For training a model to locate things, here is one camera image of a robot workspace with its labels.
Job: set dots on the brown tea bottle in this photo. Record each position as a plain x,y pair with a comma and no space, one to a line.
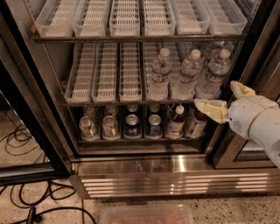
196,123
175,124

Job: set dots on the clear tray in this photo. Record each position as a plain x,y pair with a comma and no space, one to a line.
130,87
91,18
191,16
150,51
104,87
225,17
158,18
80,78
124,18
175,95
215,68
55,19

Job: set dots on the top clear tray far right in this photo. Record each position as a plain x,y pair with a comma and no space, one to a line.
225,17

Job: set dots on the blue pepsi can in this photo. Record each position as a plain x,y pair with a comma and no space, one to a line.
132,127
154,130
154,109
132,109

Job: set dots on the green soda can front left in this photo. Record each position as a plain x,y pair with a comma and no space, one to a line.
88,129

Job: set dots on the water bottle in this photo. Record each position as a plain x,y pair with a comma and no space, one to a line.
210,51
161,69
188,75
217,71

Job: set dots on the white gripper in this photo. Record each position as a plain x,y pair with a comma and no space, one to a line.
244,115

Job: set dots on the wire fridge shelf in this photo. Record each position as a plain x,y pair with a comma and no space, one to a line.
80,104
141,39

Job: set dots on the blue pepsi can rear right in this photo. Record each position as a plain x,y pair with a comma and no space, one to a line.
154,109

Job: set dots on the middle clear tray far right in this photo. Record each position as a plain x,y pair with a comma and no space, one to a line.
215,68

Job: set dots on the green soda can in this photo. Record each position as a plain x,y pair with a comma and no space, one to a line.
111,110
88,129
110,130
90,111

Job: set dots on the brown tea bottle left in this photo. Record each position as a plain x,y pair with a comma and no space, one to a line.
175,124

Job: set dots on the middle wire fridge shelf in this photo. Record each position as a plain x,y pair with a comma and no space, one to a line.
80,104

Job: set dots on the blue pepsi can front left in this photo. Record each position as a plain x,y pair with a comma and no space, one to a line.
132,127

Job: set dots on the stainless steel display fridge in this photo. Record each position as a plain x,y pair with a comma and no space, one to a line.
34,79

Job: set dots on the top wire fridge shelf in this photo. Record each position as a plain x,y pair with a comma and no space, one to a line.
141,39

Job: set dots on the middle clear tray far left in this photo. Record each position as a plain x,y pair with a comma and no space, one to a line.
80,78

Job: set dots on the blue pepsi can front right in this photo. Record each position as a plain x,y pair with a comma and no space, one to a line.
154,130

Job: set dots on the green soda can rear left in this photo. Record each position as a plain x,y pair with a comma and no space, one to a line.
90,111

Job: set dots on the brown tea bottle right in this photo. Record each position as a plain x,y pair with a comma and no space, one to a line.
196,123

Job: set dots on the blue pepsi can rear left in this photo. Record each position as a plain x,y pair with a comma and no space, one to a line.
132,109

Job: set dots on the top clear tray far left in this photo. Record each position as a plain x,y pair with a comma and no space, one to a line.
55,19

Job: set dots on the clear plastic bin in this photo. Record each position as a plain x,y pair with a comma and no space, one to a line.
147,214

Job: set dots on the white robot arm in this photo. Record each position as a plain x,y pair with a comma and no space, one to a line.
265,131

